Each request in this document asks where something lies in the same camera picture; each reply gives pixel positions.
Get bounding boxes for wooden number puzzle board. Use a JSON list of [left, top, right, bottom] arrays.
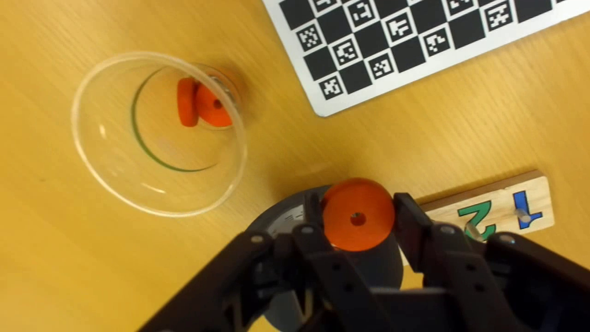
[[416, 170, 556, 246]]

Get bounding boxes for black tape roll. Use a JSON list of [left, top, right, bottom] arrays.
[[245, 183, 405, 332]]

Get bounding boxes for black white marker board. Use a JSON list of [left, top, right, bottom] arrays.
[[261, 0, 590, 120]]

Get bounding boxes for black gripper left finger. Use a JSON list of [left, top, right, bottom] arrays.
[[136, 190, 394, 332]]

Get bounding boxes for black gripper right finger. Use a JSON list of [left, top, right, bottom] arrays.
[[392, 192, 590, 332]]

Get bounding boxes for clear glass cup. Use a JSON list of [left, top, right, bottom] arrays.
[[70, 50, 250, 220]]

